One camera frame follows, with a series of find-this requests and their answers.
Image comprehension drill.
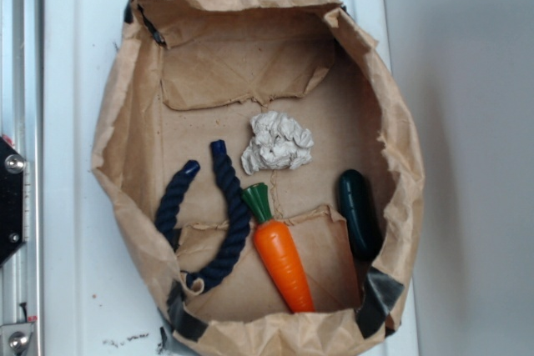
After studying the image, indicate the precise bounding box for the dark blue rope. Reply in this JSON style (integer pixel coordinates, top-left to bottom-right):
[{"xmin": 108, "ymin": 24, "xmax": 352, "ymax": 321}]
[{"xmin": 154, "ymin": 140, "xmax": 252, "ymax": 294}]

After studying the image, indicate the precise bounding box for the brown paper bag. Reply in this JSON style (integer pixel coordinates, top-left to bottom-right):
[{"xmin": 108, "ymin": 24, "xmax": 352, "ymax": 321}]
[{"xmin": 92, "ymin": 0, "xmax": 425, "ymax": 355}]

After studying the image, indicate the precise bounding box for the crumpled white paper ball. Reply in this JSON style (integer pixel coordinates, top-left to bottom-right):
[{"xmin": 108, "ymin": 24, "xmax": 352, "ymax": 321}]
[{"xmin": 241, "ymin": 111, "xmax": 315, "ymax": 175}]

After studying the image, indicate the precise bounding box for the orange toy carrot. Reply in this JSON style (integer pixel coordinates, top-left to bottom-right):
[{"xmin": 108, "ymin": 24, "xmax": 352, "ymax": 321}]
[{"xmin": 241, "ymin": 183, "xmax": 315, "ymax": 313}]

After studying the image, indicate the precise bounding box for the dark green toy cucumber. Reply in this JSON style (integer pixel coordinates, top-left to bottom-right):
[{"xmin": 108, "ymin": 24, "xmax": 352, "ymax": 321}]
[{"xmin": 338, "ymin": 169, "xmax": 382, "ymax": 262}]

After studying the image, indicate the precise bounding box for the white plastic bin lid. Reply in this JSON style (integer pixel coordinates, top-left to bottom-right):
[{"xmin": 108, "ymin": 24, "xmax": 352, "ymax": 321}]
[{"xmin": 41, "ymin": 0, "xmax": 420, "ymax": 356}]

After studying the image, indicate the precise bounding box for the black mounting bracket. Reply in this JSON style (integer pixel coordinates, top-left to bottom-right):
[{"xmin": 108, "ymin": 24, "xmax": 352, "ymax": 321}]
[{"xmin": 0, "ymin": 135, "xmax": 27, "ymax": 267}]

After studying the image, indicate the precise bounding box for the aluminium frame rail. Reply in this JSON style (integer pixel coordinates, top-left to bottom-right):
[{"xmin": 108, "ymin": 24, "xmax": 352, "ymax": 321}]
[{"xmin": 1, "ymin": 0, "xmax": 43, "ymax": 355}]

